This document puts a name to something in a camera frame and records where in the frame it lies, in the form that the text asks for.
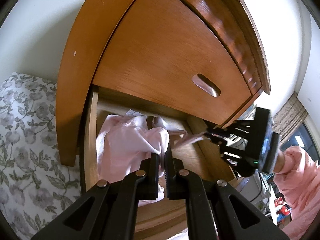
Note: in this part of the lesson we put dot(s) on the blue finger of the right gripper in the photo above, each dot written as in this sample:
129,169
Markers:
218,131
215,139

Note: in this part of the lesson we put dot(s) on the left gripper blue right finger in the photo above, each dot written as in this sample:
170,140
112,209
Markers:
170,173

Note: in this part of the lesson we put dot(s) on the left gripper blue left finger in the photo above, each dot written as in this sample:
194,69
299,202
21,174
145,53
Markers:
153,176

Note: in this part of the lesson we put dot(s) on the pink cloth garment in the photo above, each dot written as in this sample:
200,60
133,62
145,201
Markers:
123,142

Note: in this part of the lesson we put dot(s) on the right hand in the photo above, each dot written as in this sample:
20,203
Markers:
280,162

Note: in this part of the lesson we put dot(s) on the white cutout storage rack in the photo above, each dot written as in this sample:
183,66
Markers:
236,141

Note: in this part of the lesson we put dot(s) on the white power adapter box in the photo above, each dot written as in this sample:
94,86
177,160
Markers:
256,189

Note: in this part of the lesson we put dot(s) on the patterned curtain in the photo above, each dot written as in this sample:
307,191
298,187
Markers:
289,118

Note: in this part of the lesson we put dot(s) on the pile of small trinkets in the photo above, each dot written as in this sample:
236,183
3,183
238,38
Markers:
282,209

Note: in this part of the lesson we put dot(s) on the wooden nightstand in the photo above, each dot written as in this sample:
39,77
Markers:
95,24

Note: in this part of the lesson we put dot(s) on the grey floral bedding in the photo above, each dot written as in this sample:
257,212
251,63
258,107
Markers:
35,186

